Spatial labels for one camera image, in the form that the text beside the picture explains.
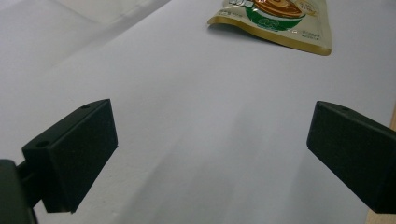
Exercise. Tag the cream and green food pouch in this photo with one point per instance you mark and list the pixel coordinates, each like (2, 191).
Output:
(280, 21)

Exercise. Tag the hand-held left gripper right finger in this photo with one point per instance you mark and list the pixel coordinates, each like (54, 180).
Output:
(355, 155)

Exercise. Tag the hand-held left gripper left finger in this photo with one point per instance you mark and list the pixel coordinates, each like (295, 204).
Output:
(71, 155)

